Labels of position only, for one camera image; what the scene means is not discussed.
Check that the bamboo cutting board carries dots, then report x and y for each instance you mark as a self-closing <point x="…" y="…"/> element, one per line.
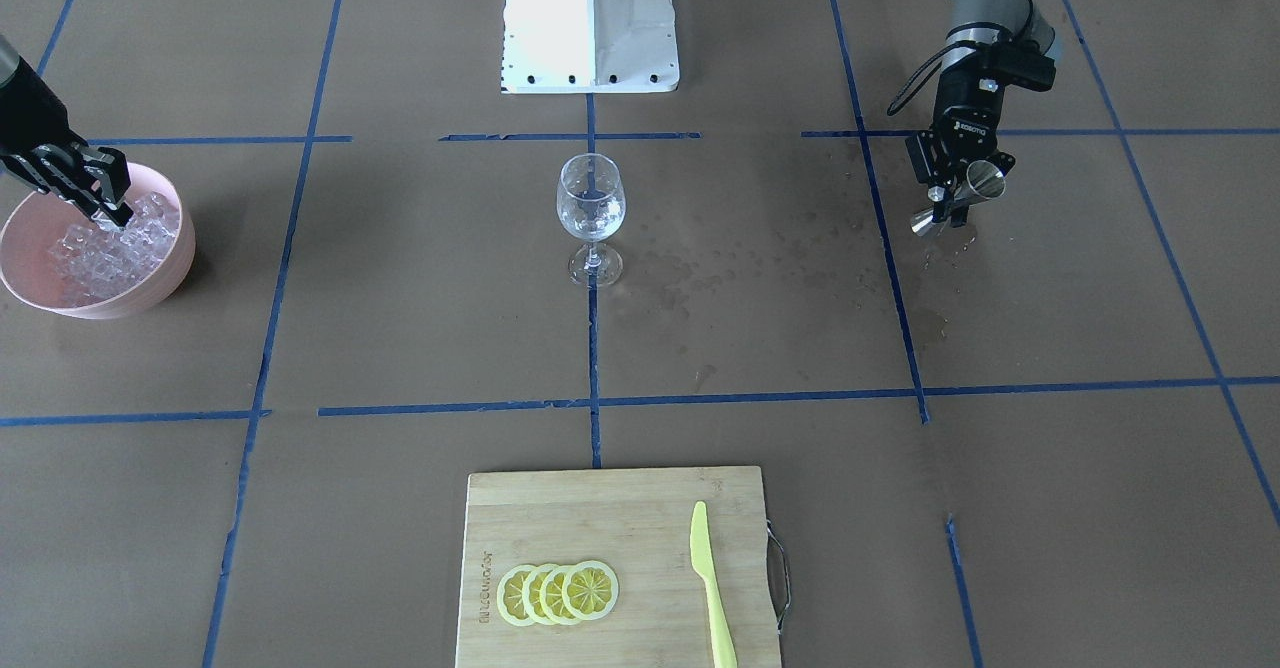
<point x="637" y="521"/>

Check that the yellow plastic knife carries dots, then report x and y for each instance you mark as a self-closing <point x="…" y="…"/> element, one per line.
<point x="722" y="650"/>

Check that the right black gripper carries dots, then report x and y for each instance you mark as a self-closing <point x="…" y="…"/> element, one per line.
<point x="27" y="114"/>

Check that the pink ribbed bowl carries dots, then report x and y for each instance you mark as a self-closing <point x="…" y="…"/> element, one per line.
<point x="39" y="221"/>

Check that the clear wine glass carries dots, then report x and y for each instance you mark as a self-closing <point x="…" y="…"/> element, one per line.
<point x="591" y="206"/>

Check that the yellow lemon slices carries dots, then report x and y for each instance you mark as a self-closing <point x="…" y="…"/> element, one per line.
<point x="552" y="594"/>

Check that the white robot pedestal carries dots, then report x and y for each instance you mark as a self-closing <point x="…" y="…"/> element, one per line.
<point x="589" y="47"/>

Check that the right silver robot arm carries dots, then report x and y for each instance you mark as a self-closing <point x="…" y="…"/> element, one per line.
<point x="40" y="148"/>

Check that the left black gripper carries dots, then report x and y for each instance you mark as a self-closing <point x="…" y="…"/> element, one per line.
<point x="962" y="106"/>

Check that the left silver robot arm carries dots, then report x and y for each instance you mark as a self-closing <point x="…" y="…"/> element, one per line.
<point x="991" y="22"/>

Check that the steel jigger cup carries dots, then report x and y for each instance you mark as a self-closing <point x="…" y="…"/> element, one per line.
<point x="977" y="182"/>

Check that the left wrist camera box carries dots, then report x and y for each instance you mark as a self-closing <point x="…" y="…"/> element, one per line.
<point x="1010" y="65"/>

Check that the clear ice cubes pile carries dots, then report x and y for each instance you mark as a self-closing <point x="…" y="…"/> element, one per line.
<point x="95" y="264"/>

